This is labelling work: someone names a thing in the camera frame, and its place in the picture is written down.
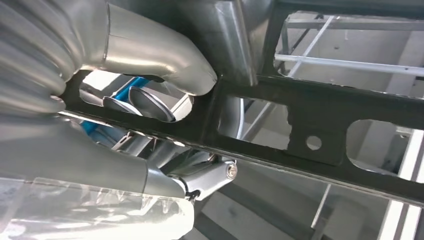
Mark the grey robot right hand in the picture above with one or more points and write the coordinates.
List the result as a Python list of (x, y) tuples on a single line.
[(66, 159)]

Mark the steel table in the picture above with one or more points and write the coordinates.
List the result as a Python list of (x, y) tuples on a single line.
[(348, 63)]

